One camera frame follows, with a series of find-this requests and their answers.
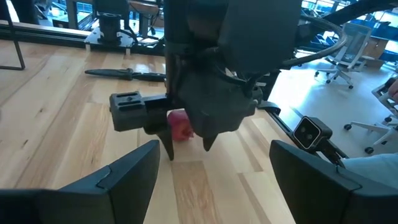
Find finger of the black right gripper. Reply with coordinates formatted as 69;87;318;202
154;123;175;162
201;134;219;152

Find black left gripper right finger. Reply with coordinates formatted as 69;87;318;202
269;139;398;224

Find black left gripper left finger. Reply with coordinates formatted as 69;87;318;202
0;139;162;224

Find red pomegranate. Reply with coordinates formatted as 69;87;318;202
167;108;195;142

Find person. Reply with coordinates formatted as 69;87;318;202
341;151;398;190

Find black sheathed knife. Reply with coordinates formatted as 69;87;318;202
84;68;167;83

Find white office chair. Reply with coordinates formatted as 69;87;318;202
343;77;398;156
313;22;374;90

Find person's hand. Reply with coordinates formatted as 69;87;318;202
387;78;398;102

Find brown cardboard box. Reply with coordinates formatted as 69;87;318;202
363;36;387;68

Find raised wooden shelf black legs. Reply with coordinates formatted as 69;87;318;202
0;0;26;71

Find black table-level camera box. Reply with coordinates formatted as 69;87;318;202
293;115;334;151

